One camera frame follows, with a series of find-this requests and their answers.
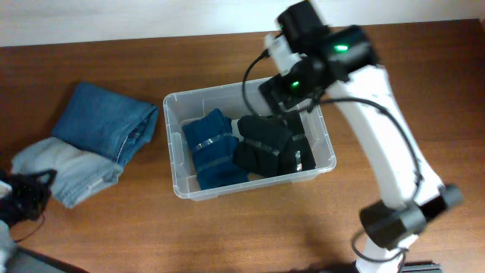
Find black garment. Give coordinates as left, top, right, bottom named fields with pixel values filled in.
left=233, top=111, right=316, bottom=177

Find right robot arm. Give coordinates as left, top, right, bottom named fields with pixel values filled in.
left=260, top=1, right=463, bottom=273

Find folded light grey jeans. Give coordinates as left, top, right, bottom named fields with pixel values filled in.
left=11, top=137, right=124, bottom=209

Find dark teal garment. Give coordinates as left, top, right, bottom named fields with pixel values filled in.
left=183, top=108, right=249, bottom=190

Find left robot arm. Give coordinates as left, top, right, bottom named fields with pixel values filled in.
left=1, top=169, right=57, bottom=272

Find clear plastic storage bin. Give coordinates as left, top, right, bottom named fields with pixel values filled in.
left=163, top=83, right=336, bottom=201

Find folded blue jeans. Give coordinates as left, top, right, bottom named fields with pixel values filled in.
left=52, top=82, right=158, bottom=167

